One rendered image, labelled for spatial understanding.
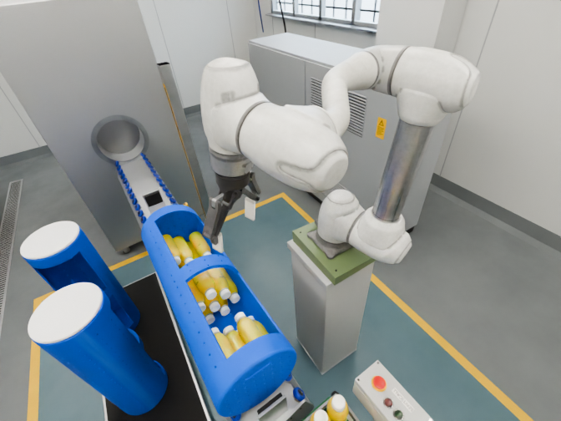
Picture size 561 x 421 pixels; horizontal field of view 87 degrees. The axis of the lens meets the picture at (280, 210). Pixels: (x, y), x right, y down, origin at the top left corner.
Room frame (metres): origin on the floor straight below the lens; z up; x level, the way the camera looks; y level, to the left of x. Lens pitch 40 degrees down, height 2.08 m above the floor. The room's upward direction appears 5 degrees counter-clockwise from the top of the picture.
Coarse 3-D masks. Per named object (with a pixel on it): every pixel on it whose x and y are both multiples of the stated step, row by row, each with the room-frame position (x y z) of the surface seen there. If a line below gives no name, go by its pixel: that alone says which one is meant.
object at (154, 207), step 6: (150, 192) 1.45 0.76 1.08; (156, 192) 1.46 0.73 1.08; (144, 198) 1.42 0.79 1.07; (150, 198) 1.43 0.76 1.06; (156, 198) 1.44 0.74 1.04; (162, 198) 1.47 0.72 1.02; (150, 204) 1.42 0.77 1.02; (156, 204) 1.44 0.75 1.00; (162, 204) 1.47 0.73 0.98; (150, 210) 1.43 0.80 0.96
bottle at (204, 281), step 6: (198, 276) 0.72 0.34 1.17; (204, 276) 0.72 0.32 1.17; (210, 276) 0.73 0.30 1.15; (198, 282) 0.70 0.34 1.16; (204, 282) 0.69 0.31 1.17; (210, 282) 0.70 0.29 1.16; (198, 288) 0.68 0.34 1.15; (204, 288) 0.67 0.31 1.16; (210, 288) 0.67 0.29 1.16; (204, 294) 0.67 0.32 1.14
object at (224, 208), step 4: (232, 196) 0.53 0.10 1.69; (236, 196) 0.53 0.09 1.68; (232, 200) 0.52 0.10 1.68; (224, 204) 0.53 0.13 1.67; (232, 204) 0.52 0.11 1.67; (224, 208) 0.52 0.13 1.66; (228, 208) 0.51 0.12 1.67; (220, 212) 0.51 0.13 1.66; (224, 212) 0.51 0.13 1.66; (220, 216) 0.51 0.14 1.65; (224, 216) 0.50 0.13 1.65; (220, 220) 0.50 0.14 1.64; (224, 220) 0.50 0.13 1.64; (220, 224) 0.50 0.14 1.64; (216, 228) 0.49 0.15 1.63; (220, 228) 0.50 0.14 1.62; (216, 232) 0.48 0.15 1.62; (216, 236) 0.48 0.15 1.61
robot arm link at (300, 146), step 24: (336, 72) 0.73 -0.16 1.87; (360, 72) 0.79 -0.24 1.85; (336, 96) 0.59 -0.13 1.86; (264, 120) 0.43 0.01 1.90; (288, 120) 0.42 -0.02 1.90; (312, 120) 0.42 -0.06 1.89; (336, 120) 0.49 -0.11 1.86; (240, 144) 0.44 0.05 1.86; (264, 144) 0.40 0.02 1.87; (288, 144) 0.38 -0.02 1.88; (312, 144) 0.37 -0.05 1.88; (336, 144) 0.38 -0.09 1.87; (264, 168) 0.40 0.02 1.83; (288, 168) 0.37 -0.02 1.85; (312, 168) 0.35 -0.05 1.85; (336, 168) 0.36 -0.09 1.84
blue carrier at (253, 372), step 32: (160, 224) 1.07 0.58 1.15; (192, 224) 1.15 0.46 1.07; (160, 256) 0.82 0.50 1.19; (224, 256) 0.81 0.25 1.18; (192, 320) 0.52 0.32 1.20; (224, 320) 0.65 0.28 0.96; (256, 320) 0.61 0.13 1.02; (192, 352) 0.45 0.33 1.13; (256, 352) 0.39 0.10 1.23; (288, 352) 0.41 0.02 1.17; (224, 384) 0.32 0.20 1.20; (256, 384) 0.35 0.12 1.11; (224, 416) 0.28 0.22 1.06
